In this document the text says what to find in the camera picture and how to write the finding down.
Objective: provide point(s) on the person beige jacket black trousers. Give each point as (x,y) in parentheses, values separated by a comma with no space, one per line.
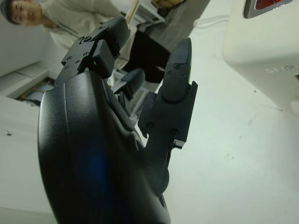
(77,14)

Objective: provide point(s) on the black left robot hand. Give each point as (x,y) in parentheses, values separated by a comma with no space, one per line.
(93,151)

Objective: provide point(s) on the cream white two-slot toaster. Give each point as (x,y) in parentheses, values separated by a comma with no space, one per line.
(257,46)

